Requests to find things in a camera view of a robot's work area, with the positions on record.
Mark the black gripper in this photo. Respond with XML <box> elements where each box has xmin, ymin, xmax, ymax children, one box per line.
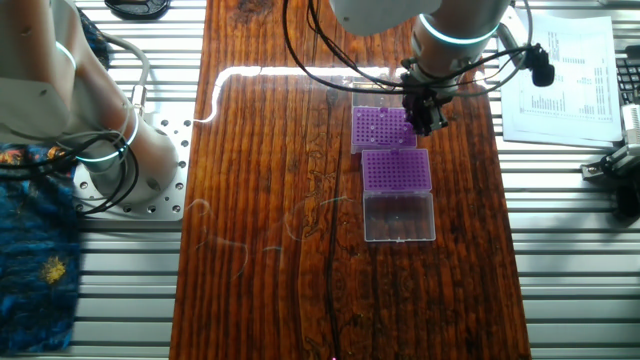
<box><xmin>402</xmin><ymin>85</ymin><xmax>450</xmax><ymax>137</ymax></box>

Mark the purple pipette tip box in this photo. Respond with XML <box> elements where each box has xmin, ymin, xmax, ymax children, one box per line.
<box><xmin>349</xmin><ymin>74</ymin><xmax>419</xmax><ymax>155</ymax></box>
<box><xmin>360</xmin><ymin>148</ymin><xmax>437</xmax><ymax>244</ymax></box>

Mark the printed white paper sheet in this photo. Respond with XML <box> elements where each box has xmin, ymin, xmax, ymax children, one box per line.
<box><xmin>497</xmin><ymin>14</ymin><xmax>625</xmax><ymax>150</ymax></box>

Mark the brown wooden board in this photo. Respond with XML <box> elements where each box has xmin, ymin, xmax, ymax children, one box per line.
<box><xmin>168</xmin><ymin>0</ymin><xmax>532</xmax><ymax>360</ymax></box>

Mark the white ribbed block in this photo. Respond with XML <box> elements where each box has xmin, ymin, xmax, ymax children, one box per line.
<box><xmin>621</xmin><ymin>103</ymin><xmax>640</xmax><ymax>146</ymax></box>

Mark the black keyboard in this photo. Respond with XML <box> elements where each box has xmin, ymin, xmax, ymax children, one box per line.
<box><xmin>614</xmin><ymin>54</ymin><xmax>640</xmax><ymax>106</ymax></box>

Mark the blue starry patterned cloth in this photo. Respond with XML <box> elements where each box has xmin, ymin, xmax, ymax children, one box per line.
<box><xmin>0</xmin><ymin>9</ymin><xmax>114</xmax><ymax>356</ymax></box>

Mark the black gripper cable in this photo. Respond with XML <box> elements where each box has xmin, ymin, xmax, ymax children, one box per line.
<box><xmin>305</xmin><ymin>0</ymin><xmax>416</xmax><ymax>91</ymax></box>

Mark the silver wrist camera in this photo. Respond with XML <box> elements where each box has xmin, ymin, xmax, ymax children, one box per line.
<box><xmin>496</xmin><ymin>19</ymin><xmax>527</xmax><ymax>57</ymax></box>

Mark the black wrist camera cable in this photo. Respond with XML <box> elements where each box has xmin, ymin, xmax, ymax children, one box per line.
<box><xmin>282</xmin><ymin>0</ymin><xmax>557</xmax><ymax>96</ymax></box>

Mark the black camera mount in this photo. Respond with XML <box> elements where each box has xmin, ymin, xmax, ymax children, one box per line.
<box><xmin>613</xmin><ymin>182</ymin><xmax>640</xmax><ymax>221</ymax></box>

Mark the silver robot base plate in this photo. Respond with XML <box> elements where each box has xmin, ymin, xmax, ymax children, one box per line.
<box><xmin>72</xmin><ymin>112</ymin><xmax>190</xmax><ymax>222</ymax></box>

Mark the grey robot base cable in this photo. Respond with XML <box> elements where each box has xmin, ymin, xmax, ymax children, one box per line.
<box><xmin>99</xmin><ymin>33</ymin><xmax>151</xmax><ymax>117</ymax></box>

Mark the black base cable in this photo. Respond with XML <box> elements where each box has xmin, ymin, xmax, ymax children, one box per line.
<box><xmin>0</xmin><ymin>132</ymin><xmax>140</xmax><ymax>217</ymax></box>

